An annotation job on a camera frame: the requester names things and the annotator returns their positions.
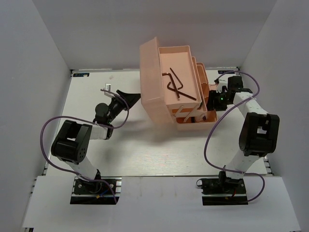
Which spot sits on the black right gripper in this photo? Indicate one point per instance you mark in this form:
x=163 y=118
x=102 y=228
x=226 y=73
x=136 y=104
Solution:
x=212 y=100

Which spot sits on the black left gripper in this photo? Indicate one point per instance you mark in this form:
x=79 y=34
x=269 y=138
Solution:
x=131 y=98

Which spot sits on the small brown hex key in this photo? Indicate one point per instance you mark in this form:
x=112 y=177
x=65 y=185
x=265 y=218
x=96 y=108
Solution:
x=179 y=92

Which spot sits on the large brown hex key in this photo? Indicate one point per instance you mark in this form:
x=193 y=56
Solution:
x=173 y=83

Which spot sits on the pink plastic toolbox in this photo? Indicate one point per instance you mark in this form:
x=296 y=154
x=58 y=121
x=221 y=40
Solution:
x=161 y=104

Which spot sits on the thin dark hex key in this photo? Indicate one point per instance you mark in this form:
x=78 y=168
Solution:
x=177 y=79

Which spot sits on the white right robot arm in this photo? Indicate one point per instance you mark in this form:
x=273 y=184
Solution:
x=259 y=133

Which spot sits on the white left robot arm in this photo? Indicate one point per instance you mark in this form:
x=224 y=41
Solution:
x=72 y=140

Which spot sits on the white front cover panel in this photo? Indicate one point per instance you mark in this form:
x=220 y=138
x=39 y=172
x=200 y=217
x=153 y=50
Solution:
x=157 y=204

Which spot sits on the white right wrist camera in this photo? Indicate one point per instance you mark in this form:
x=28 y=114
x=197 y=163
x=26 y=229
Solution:
x=221 y=85

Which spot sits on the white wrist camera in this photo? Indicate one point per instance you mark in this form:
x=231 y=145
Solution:
x=107 y=90
x=221 y=85

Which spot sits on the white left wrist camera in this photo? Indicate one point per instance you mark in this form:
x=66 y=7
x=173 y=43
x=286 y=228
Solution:
x=107 y=90

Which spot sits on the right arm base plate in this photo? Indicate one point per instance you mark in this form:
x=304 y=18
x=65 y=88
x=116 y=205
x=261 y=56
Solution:
x=214 y=194

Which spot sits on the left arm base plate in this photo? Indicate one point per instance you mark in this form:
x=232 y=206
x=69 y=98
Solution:
x=95 y=193

